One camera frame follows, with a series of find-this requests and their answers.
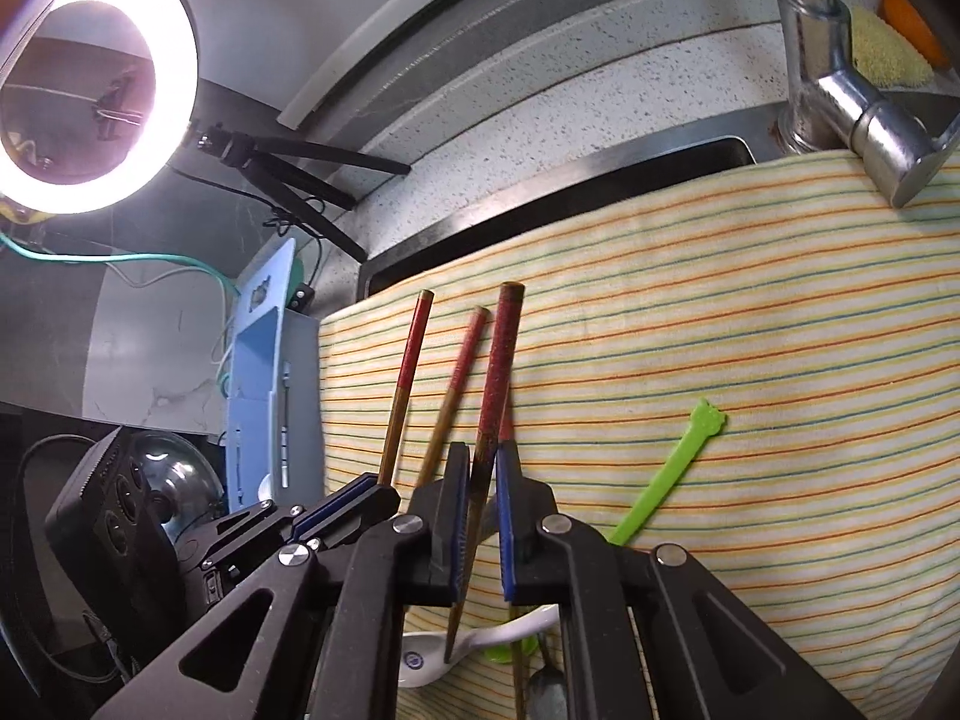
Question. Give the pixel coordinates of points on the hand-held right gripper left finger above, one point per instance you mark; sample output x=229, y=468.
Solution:
x=454, y=540

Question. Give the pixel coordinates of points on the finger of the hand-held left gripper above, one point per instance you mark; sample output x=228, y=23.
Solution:
x=341, y=502

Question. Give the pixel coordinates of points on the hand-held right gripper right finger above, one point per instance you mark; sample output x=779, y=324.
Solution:
x=508, y=532

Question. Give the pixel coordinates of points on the white ceramic spoon blue emblem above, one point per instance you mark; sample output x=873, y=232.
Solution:
x=420, y=664

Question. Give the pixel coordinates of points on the metal spoon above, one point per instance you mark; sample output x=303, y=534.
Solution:
x=547, y=690

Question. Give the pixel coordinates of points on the blue plastic utensil basket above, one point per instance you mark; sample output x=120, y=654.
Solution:
x=255, y=360

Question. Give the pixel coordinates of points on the green plastic spoon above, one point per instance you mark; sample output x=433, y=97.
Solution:
x=667, y=465

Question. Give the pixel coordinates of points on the grey plastic box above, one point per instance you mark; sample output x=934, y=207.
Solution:
x=304, y=390

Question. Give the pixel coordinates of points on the striped yellow cloth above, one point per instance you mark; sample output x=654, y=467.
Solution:
x=675, y=315

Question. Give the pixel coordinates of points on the black tripod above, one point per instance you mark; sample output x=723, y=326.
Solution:
x=300, y=187

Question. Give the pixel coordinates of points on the yellow object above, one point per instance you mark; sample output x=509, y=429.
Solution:
x=19, y=211

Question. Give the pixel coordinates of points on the stainless steel sink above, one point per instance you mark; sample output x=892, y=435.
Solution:
x=600, y=165

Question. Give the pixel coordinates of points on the black phone clamp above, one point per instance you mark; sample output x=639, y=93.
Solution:
x=116, y=109

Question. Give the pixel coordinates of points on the chrome faucet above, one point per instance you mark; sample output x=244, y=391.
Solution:
x=817, y=52

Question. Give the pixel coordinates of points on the yellow sponge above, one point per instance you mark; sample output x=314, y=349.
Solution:
x=885, y=52

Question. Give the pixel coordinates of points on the orange scrubber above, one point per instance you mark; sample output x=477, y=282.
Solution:
x=911, y=19

